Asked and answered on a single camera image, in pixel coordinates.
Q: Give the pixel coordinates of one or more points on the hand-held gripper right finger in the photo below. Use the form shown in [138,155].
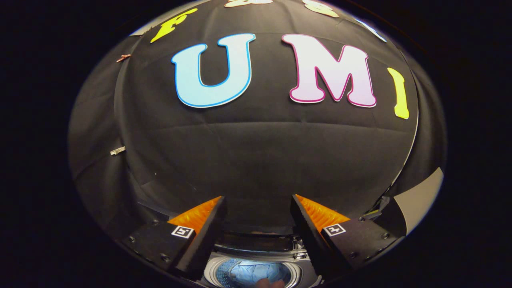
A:
[310,240]

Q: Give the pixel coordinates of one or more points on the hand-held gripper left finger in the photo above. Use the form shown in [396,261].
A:
[202,248]

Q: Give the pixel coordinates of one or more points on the grey washing machine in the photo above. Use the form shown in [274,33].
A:
[260,248]

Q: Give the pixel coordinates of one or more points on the light blue shirt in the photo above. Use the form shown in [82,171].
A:
[248,272]

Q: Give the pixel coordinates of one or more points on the black backdrop cloth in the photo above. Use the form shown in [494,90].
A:
[256,152]

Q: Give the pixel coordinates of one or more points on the grey cabinet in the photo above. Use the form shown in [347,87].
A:
[420,200]

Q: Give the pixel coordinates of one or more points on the white clip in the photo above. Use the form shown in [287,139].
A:
[117,150]

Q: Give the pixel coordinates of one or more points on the red clip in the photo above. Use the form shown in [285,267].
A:
[123,58]

